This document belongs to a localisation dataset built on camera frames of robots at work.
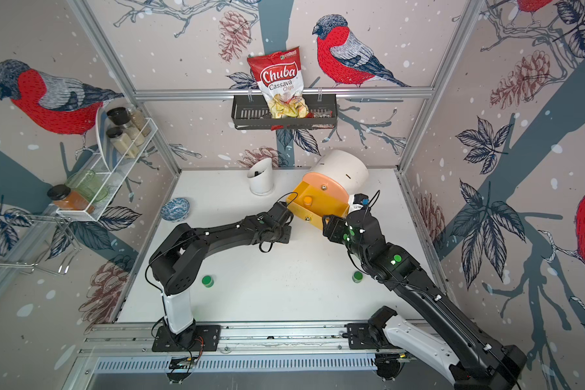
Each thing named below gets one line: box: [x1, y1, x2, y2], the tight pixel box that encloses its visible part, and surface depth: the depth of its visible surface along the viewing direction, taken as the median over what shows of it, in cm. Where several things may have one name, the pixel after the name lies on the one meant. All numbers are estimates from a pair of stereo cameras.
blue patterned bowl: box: [160, 197, 191, 223], surface depth 106 cm
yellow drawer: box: [286, 181, 351, 230], surface depth 92 cm
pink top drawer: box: [302, 172, 350, 205], surface depth 87 cm
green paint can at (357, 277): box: [351, 270, 364, 284], surface depth 85 cm
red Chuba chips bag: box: [247, 46, 311, 120], surface depth 83 cm
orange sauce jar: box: [47, 184, 95, 213], surface depth 62 cm
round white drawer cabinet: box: [286, 149, 369, 221], surface depth 91 cm
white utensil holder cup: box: [247, 157, 274, 196], surface depth 111 cm
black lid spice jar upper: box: [106, 106, 146, 143], surface depth 82 cm
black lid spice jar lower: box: [105, 126, 140, 160], surface depth 79 cm
